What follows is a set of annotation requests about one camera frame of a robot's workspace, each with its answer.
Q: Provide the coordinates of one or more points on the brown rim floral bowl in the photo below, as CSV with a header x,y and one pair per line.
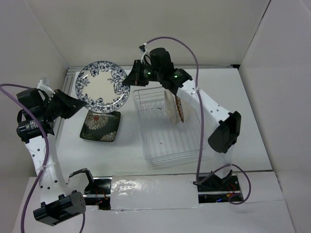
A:
x,y
181,111

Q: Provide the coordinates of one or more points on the blue floral white plate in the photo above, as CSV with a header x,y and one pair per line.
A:
x,y
99,84

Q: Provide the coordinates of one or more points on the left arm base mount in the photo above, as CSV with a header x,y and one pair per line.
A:
x,y
97,195

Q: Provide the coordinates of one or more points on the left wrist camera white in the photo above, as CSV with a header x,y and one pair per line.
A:
x,y
44,86

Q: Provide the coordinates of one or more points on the beige plate blue swirl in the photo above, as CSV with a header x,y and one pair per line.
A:
x,y
171,106

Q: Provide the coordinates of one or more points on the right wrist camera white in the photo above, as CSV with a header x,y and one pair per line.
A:
x,y
145,57

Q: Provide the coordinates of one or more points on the black square plate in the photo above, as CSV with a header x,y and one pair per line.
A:
x,y
100,127

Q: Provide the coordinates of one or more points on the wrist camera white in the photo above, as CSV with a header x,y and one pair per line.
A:
x,y
145,57
44,86

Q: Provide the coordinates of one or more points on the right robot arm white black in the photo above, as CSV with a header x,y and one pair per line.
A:
x,y
219,125

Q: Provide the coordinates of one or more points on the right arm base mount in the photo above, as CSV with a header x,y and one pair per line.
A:
x,y
215,190

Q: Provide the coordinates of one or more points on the white wire dish rack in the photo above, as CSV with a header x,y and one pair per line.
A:
x,y
163,140

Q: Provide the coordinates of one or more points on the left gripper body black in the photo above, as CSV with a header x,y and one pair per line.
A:
x,y
51,108

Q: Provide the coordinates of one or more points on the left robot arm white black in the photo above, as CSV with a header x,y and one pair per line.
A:
x,y
60,200

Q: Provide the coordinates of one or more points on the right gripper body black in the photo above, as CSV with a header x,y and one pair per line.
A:
x,y
148,74

